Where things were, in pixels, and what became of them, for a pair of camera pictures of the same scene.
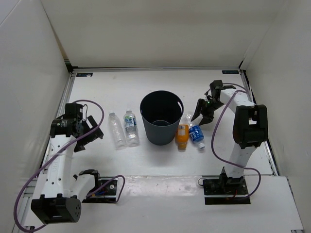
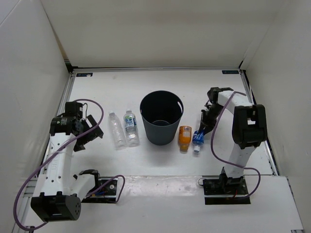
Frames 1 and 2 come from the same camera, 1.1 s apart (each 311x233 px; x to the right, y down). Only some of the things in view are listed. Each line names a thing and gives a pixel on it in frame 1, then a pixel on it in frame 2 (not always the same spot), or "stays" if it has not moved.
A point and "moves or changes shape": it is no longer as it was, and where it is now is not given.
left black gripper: (94, 135) stays
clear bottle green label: (129, 120) stays
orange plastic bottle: (181, 137) moves or changes shape
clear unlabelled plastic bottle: (117, 131) stays
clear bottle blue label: (196, 132) moves or changes shape
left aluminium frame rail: (23, 224) stays
